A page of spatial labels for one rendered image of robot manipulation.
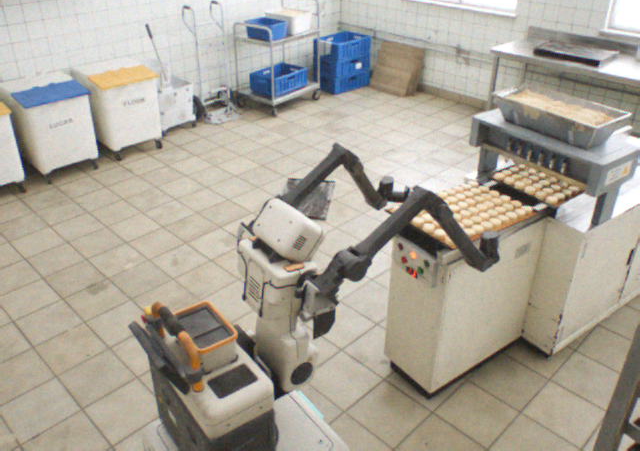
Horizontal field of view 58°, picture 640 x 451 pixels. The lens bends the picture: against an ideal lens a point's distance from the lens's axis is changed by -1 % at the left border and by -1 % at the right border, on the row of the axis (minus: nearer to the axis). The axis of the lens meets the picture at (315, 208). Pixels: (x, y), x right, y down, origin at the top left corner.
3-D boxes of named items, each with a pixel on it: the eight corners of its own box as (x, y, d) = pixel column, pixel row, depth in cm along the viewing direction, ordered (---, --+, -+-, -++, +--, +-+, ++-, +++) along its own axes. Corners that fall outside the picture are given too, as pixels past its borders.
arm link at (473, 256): (416, 204, 208) (437, 213, 199) (426, 191, 209) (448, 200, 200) (466, 266, 233) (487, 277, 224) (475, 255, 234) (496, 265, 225)
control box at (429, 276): (398, 260, 267) (400, 235, 260) (436, 286, 250) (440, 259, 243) (392, 263, 265) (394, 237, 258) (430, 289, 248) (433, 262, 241)
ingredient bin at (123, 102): (116, 165, 519) (100, 82, 481) (87, 144, 560) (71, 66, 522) (169, 149, 550) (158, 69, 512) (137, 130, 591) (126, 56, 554)
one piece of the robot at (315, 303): (311, 317, 188) (315, 288, 184) (302, 309, 192) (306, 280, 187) (335, 309, 194) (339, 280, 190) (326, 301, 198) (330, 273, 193)
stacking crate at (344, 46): (345, 46, 726) (345, 30, 716) (370, 52, 702) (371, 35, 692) (312, 56, 688) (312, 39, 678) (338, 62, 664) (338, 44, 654)
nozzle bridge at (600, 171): (503, 160, 329) (512, 103, 312) (623, 212, 278) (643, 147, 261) (463, 175, 312) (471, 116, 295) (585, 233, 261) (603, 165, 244)
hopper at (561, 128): (523, 108, 305) (527, 82, 298) (623, 142, 266) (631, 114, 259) (487, 119, 291) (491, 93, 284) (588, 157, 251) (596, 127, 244)
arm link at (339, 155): (338, 133, 234) (356, 143, 228) (346, 154, 245) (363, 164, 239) (258, 207, 223) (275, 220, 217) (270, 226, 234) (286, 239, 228)
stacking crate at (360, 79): (346, 78, 745) (347, 62, 735) (369, 85, 719) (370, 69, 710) (312, 88, 710) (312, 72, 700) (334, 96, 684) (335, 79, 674)
